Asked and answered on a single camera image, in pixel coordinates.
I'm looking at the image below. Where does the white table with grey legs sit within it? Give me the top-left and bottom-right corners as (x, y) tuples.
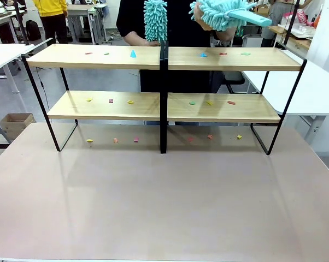
(0, 38), (54, 95)

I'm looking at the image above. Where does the brown cardboard box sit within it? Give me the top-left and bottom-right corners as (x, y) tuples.
(0, 112), (36, 140)

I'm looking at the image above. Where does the person in black shirt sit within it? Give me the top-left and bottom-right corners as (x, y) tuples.
(116, 0), (238, 126)

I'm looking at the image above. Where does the light wooden desk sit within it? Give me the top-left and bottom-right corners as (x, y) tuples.
(268, 25), (312, 51)

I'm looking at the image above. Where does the person in yellow jacket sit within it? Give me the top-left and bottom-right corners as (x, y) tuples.
(32, 0), (69, 44)

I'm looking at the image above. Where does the person's left hand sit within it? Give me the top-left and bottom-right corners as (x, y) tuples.
(193, 3), (217, 31)

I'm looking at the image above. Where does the person's right forearm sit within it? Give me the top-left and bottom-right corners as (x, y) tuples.
(123, 31), (149, 46)

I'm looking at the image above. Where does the wood two-tier shelf black frame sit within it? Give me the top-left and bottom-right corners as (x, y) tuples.
(21, 40), (166, 154)
(164, 40), (308, 156)

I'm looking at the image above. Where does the grey background desk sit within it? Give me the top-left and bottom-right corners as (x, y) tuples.
(67, 3), (107, 45)

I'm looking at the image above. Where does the grey metal cabinet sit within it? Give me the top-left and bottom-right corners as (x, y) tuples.
(242, 34), (264, 49)

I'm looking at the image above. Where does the white background workbench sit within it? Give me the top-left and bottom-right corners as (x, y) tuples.
(0, 10), (27, 44)

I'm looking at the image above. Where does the pink printed bag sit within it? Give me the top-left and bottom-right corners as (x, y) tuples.
(296, 9), (309, 26)

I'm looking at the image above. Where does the black backpack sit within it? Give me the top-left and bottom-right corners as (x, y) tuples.
(25, 20), (42, 42)

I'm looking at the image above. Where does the black stand pole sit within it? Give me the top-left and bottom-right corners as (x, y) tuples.
(12, 0), (29, 46)
(283, 0), (301, 51)

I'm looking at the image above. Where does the large white table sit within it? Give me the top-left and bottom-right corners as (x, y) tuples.
(242, 58), (329, 145)

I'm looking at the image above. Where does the teal chenille duster with handle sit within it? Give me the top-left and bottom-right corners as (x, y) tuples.
(190, 0), (273, 32)

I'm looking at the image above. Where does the black floor cable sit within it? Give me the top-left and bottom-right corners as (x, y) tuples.
(34, 66), (49, 110)

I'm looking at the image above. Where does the black chair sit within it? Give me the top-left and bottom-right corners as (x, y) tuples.
(224, 70), (246, 95)

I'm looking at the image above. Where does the person in grey clothes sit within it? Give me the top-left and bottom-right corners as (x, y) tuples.
(261, 0), (291, 47)

